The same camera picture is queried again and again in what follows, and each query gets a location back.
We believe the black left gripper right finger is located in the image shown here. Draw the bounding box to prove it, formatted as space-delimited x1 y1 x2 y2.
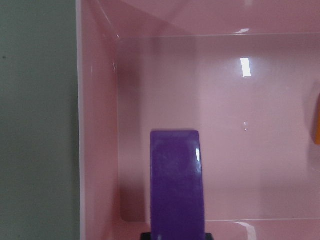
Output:
205 232 213 240

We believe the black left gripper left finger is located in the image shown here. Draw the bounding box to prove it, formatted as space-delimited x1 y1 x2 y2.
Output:
140 232 152 240

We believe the purple toy block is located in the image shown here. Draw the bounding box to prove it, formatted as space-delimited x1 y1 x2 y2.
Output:
150 130 206 240

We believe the orange toy block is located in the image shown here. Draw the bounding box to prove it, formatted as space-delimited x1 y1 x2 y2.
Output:
311 95 320 146

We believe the pink plastic box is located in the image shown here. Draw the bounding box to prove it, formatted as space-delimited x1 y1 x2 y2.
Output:
75 0 320 240

